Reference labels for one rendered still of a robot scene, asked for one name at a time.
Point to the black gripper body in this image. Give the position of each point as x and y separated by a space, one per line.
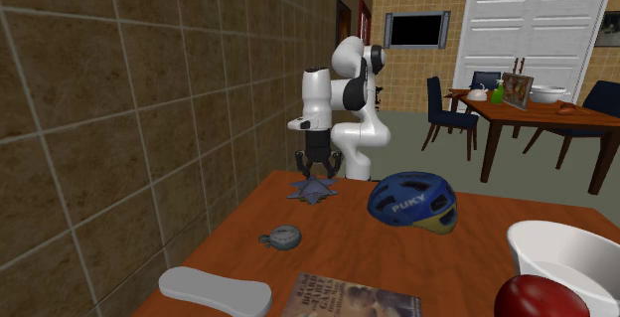
318 145

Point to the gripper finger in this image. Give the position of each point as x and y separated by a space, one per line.
301 162
335 163

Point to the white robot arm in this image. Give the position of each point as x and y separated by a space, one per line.
361 134

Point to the grey pocket watch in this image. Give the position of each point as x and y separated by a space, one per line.
285 237

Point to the blue and yellow bicycle helmet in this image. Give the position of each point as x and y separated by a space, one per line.
411 199

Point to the orange wooden table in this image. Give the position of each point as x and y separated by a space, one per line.
368 258

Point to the dark blue chair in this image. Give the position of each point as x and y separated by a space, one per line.
448 117
484 78
603 95

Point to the board games book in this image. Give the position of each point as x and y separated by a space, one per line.
348 299

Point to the grey bone-shaped flat object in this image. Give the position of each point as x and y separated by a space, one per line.
213 291

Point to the brown dining table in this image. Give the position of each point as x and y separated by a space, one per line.
537 115

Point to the white double door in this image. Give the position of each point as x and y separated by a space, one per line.
528 35

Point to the white bowl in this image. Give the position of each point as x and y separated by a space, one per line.
562 253

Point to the red apple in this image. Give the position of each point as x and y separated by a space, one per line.
537 299

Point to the dark framed wall picture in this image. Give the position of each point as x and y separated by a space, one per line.
343 23

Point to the red framed wall picture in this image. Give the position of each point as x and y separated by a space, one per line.
364 23

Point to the grey-framed wall screen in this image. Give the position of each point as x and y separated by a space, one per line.
416 30

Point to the grey framed wall picture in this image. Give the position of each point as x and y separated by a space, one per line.
609 29

